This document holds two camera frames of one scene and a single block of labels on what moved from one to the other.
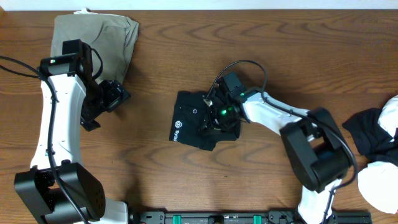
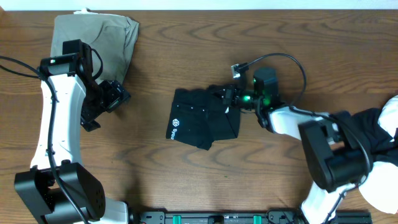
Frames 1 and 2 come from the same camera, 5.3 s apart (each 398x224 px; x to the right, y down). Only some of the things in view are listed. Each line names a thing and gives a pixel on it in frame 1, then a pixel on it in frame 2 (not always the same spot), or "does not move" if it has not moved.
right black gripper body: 221,119 -> 240,98
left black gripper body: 90,117 does not move
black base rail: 237,217 does not move
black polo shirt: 190,112 does not move
